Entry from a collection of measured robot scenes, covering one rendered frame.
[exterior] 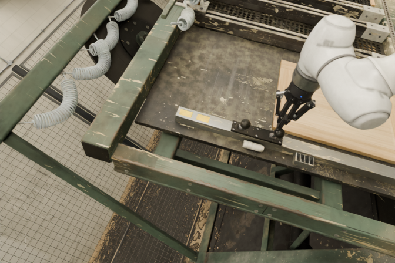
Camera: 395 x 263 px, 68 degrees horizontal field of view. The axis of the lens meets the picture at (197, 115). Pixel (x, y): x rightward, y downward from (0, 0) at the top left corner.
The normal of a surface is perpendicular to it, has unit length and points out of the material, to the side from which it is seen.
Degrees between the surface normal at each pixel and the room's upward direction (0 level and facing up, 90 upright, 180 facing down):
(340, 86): 22
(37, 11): 90
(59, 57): 90
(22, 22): 90
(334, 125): 55
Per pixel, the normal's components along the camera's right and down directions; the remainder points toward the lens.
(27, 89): 0.65, -0.34
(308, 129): 0.11, -0.61
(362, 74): -0.50, -0.40
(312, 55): -0.95, 0.11
